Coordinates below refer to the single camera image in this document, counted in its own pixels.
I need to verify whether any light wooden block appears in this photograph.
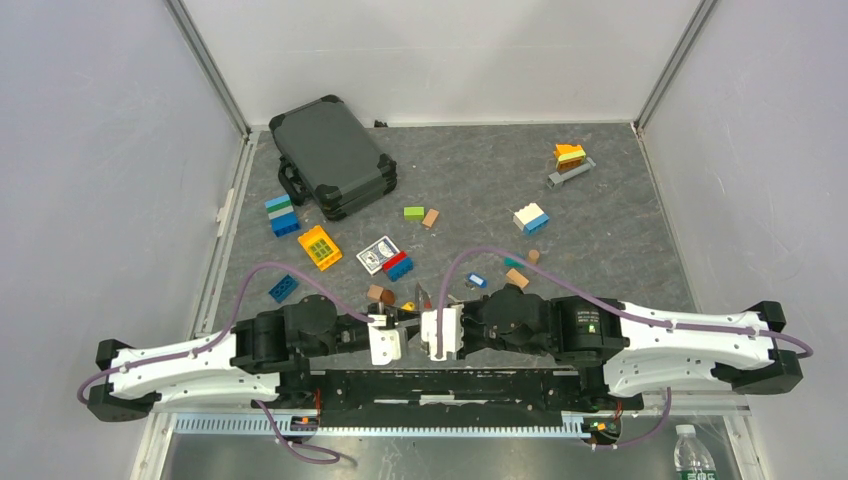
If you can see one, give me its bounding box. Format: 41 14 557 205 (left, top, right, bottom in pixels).
366 284 385 302

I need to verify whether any tan wooden block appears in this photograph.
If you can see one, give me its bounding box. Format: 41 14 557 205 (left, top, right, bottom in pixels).
422 209 440 229

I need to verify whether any brown wooden cylinder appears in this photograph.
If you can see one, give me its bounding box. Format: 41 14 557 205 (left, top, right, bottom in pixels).
379 289 396 305

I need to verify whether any purple cable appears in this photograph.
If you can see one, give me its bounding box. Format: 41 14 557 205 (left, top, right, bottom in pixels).
433 246 815 452
75 260 379 465

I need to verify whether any playing card box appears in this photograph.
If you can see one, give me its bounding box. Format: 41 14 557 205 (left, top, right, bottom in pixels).
356 235 400 276

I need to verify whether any white blue lego block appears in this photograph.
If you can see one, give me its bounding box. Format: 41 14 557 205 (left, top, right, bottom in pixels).
513 202 549 235

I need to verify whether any orange wooden block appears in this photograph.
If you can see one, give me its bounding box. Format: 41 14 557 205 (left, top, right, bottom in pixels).
505 268 529 290

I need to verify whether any green lego brick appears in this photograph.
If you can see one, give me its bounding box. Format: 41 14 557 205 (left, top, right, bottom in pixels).
403 206 426 221

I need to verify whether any yellow lego plate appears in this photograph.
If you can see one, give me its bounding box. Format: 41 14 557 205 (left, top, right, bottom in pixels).
298 225 343 271

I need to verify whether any blue green white lego stack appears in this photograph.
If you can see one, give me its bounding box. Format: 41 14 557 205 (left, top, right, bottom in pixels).
265 194 301 238

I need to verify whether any plastic water bottle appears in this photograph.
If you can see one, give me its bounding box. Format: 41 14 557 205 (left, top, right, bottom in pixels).
674 424 718 480

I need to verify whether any blue key tag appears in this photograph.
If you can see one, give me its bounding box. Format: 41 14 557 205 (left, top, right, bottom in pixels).
466 272 488 289

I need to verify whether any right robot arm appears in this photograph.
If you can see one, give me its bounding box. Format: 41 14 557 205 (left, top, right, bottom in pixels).
445 285 803 408

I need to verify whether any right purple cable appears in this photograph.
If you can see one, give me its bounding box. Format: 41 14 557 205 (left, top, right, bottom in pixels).
433 246 815 452

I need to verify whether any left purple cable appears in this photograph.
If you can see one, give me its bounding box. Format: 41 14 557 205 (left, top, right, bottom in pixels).
75 260 379 465

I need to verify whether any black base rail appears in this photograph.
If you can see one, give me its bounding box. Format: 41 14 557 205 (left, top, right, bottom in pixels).
266 369 644 428

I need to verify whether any blue lego brick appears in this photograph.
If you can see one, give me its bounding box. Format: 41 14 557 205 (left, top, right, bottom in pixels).
268 275 299 304

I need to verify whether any black hard case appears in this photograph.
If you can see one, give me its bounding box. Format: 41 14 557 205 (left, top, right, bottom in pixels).
268 95 398 221

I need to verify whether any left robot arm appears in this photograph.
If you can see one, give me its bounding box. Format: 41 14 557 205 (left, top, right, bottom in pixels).
78 294 421 422

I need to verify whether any red blue lego block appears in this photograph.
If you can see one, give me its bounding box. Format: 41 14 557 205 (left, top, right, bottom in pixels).
382 251 414 282

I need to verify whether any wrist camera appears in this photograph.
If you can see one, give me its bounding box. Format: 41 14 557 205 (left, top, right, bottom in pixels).
368 314 408 366
420 305 464 362

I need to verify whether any metal keyring plate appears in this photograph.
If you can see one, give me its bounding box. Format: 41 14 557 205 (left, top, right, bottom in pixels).
415 283 433 312

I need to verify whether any teal wooden block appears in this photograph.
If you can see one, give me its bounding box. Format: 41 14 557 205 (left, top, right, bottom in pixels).
504 258 524 269

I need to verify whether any grey lego piece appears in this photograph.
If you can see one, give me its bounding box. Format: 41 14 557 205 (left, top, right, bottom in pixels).
546 157 596 189

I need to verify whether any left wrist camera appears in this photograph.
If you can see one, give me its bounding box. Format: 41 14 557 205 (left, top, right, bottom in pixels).
368 314 408 366

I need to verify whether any white cable duct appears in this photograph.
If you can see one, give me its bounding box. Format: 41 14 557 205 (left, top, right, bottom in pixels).
173 413 590 440

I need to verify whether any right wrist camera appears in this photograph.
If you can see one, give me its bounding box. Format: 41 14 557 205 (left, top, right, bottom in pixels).
420 305 464 362

